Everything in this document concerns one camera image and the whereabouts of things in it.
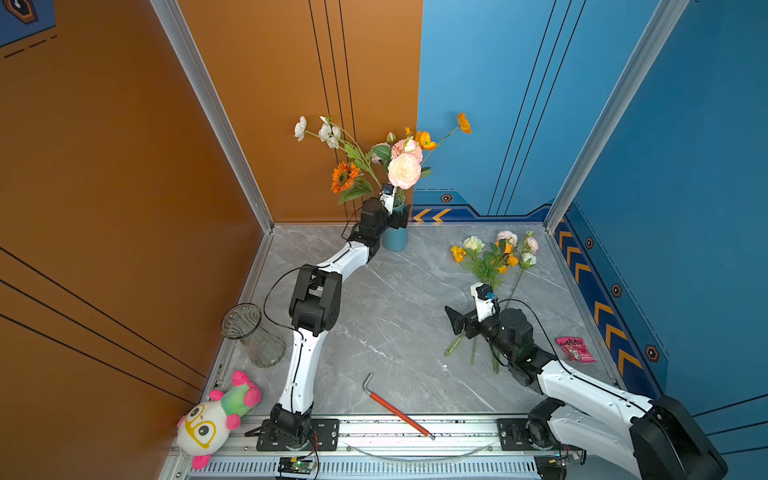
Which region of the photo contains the clear glass vase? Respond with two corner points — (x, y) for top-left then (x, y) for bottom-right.
(220, 303), (286, 368)

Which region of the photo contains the white rose flower stem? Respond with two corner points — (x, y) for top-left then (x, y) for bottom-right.
(501, 250), (537, 305)

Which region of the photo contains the right aluminium corner post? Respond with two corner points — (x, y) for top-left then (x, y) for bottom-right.
(543, 0), (690, 234)

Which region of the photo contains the pink carnation rose stem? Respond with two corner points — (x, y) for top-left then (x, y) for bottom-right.
(495, 230), (539, 275)

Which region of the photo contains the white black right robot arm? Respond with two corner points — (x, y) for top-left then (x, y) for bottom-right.
(446, 304), (729, 479)

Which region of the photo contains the pink candy wrapper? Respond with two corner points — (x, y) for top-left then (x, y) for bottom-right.
(556, 337), (596, 363)

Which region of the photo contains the large pink peach rose stem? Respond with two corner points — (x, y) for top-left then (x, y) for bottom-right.
(387, 137), (423, 206)

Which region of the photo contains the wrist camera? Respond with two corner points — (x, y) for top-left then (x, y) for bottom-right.
(379, 183), (397, 215)
(470, 282), (499, 322)

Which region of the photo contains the left aluminium corner post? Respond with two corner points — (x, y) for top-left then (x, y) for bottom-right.
(150, 0), (274, 234)

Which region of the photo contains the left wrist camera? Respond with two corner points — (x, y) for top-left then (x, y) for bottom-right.
(379, 183), (397, 215)

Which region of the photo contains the white panda plush toy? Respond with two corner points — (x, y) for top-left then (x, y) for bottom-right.
(176, 370), (261, 470)

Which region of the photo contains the pink peony flower stem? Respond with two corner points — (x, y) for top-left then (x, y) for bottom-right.
(366, 132), (398, 195)

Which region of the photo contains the orange yellow rose stem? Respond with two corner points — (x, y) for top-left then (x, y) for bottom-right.
(485, 239), (521, 373)

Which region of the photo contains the teal ceramic vase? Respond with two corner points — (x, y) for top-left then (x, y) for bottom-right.
(381, 227), (408, 252)

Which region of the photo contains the small orange bud stem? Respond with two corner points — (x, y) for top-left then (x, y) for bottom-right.
(444, 245), (486, 356)

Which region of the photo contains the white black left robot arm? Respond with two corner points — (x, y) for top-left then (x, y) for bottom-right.
(250, 185), (407, 450)

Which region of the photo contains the cream white rose stem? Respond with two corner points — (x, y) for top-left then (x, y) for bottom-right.
(461, 236), (507, 374)

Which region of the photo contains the aluminium corner post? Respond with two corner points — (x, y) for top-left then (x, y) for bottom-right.
(150, 0), (274, 234)
(543, 0), (690, 234)

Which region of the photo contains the red handled hex key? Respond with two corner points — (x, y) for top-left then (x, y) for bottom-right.
(362, 373), (436, 441)

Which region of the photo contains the green circuit board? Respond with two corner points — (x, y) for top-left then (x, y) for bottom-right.
(277, 457), (318, 479)

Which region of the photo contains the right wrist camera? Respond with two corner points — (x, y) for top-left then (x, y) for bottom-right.
(470, 282), (499, 322)

